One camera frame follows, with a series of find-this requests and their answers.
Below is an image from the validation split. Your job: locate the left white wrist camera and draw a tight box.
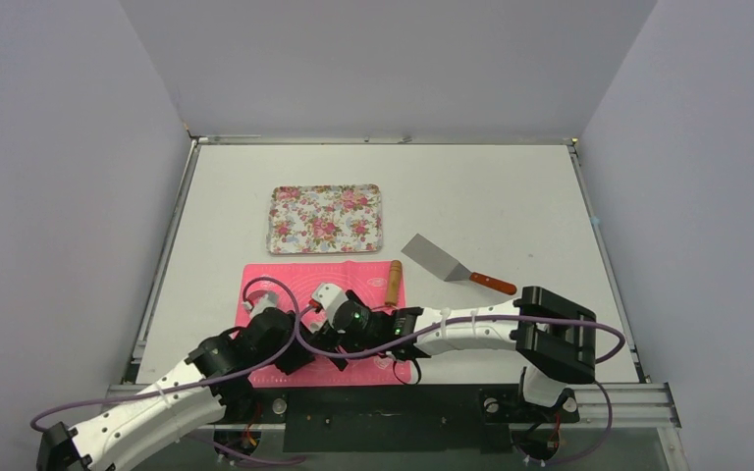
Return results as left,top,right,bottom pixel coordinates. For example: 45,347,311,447
241,290,279,319

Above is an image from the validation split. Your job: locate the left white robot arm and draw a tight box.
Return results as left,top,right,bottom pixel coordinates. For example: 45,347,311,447
35,307,297,470

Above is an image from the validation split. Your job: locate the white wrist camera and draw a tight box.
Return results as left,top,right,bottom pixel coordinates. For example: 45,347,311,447
309,283,349,323
241,290,279,319

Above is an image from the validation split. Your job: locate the aluminium front rail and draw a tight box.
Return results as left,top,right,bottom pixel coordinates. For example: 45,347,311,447
93,382,682,432

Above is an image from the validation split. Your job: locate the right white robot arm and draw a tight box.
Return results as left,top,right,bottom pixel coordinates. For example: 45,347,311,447
309,284,597,419

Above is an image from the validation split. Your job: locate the floral tray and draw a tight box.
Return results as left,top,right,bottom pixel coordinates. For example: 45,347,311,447
266,183,384,255

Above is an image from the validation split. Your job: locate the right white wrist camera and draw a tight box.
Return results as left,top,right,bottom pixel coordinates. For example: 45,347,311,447
309,283,349,323

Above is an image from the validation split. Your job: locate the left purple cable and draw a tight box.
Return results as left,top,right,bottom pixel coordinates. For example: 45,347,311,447
29,276,303,434

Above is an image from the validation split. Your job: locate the wooden dough roller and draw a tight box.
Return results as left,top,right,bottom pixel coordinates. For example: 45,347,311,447
384,260,403,308

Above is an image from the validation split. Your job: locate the pink silicone baking mat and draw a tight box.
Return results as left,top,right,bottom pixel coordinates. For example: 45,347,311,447
236,261,419,389

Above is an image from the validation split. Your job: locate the purple cable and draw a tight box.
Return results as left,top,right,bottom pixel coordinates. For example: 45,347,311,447
29,276,303,434
296,305,626,466

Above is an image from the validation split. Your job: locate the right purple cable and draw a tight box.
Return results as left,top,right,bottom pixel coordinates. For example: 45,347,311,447
296,305,626,466

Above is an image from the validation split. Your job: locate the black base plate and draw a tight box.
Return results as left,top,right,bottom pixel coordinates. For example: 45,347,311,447
188,383,580,454

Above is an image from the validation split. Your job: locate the metal spatula wooden handle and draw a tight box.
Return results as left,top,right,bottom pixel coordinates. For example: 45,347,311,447
401,234,517,295

